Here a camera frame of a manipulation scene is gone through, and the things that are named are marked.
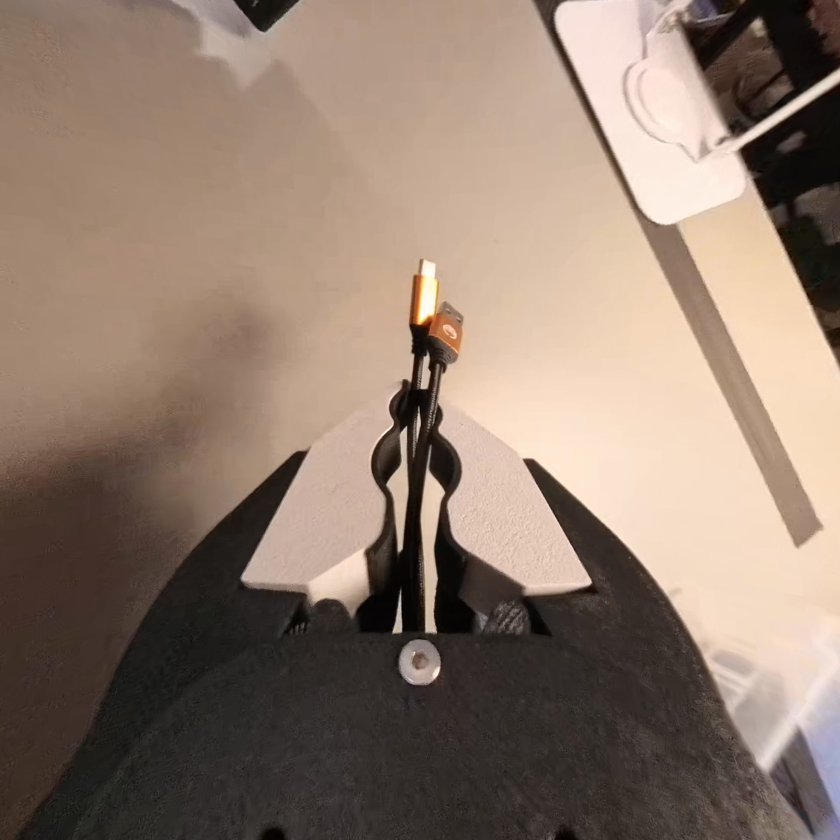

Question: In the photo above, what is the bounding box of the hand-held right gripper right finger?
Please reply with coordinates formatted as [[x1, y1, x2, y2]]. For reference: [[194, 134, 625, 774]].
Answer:
[[430, 402, 593, 632]]

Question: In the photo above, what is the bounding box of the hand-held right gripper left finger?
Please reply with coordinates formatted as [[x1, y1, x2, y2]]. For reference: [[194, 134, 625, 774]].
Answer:
[[240, 379, 409, 621]]

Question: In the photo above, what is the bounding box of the orange plug black usb cable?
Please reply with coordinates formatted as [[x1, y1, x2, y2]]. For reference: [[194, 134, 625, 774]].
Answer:
[[394, 259, 471, 634]]

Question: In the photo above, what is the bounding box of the white document stand wooden board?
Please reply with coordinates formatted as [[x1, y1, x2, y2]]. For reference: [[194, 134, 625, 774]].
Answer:
[[554, 0, 840, 225]]

